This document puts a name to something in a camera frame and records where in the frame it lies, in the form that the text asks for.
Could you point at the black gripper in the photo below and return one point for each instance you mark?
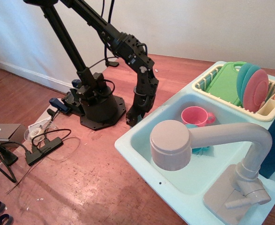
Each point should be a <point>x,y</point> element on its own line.
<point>144,96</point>

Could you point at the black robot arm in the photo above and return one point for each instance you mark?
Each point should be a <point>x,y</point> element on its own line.
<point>84,34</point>

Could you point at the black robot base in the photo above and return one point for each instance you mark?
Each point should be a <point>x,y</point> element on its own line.
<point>98,108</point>

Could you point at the light blue toy sink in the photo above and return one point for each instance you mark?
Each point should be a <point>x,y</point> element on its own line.
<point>134,146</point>

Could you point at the pink plastic mug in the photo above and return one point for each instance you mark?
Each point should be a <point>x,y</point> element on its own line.
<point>197,116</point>

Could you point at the teal item under faucet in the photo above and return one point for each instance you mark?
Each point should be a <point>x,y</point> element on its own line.
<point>197,150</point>

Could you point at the blue clamp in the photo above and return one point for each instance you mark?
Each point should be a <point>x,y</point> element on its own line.
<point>55,102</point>

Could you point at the green cutting board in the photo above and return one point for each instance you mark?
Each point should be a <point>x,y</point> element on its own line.
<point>224,84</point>

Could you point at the clear plastic bag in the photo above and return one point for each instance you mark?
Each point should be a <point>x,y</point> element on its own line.
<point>36,132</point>

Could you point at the black usb hub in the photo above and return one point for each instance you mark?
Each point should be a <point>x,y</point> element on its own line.
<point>39,153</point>

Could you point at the teal plastic plate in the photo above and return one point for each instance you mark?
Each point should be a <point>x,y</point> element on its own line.
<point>244,75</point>

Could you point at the grey cardboard box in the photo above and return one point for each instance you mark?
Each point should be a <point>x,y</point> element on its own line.
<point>13,133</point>

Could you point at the pink plastic plate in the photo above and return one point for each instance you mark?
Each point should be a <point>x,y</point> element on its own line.
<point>255,91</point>

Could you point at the grey toy faucet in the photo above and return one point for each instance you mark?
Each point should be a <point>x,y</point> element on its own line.
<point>226,176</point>

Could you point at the black power adapter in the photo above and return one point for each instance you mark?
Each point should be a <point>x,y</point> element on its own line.
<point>9,157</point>

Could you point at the cream dish rack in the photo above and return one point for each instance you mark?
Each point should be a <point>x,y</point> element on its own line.
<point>266,111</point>

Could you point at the black cable clamp foot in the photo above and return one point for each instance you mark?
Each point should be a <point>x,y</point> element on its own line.
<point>111,63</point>

